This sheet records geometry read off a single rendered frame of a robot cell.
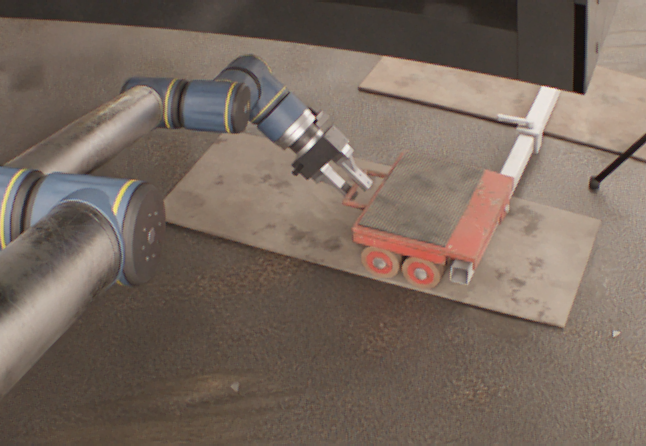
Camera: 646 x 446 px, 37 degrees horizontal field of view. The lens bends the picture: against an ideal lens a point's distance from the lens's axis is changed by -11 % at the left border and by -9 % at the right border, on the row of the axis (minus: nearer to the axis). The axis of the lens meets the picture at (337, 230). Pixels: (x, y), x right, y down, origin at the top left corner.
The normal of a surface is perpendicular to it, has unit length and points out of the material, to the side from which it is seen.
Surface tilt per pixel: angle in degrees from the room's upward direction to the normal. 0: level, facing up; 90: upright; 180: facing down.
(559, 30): 90
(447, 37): 90
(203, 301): 0
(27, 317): 69
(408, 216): 0
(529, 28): 90
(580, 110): 0
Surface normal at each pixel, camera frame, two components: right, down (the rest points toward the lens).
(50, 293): 0.88, -0.34
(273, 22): -0.40, 0.59
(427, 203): -0.03, -0.77
